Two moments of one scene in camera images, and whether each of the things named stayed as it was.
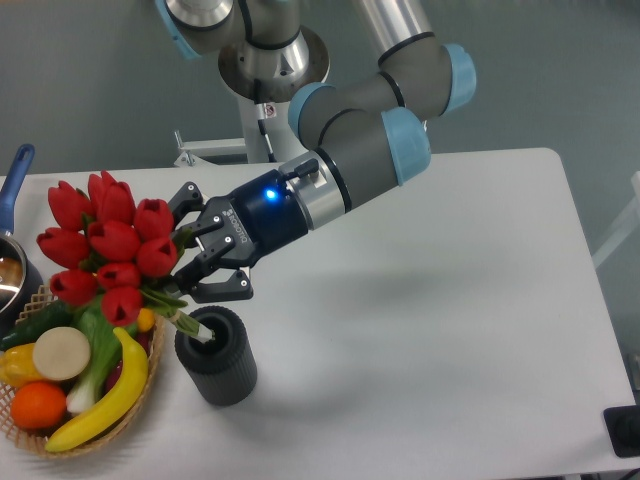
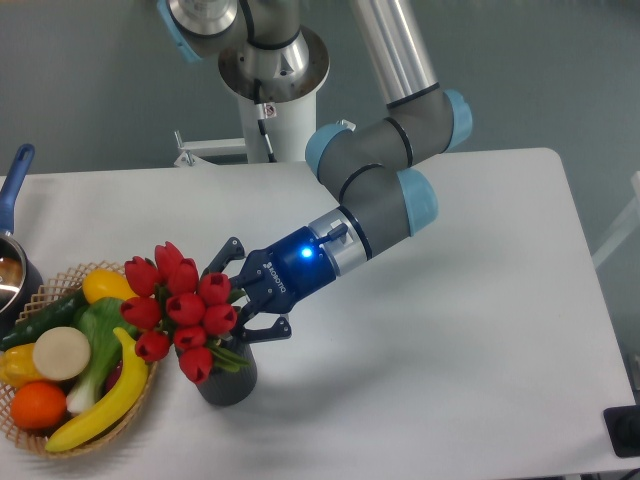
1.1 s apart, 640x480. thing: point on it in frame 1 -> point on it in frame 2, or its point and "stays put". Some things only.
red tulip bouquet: x=114 y=249 -> x=170 y=304
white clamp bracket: x=195 y=150 stays put
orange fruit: x=38 y=405 stays put
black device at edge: x=623 y=426 stays put
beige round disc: x=62 y=354 stays put
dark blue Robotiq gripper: x=262 y=217 -> x=278 y=278
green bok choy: x=106 y=353 stays put
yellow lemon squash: x=145 y=319 -> x=101 y=283
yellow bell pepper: x=17 y=366 stays put
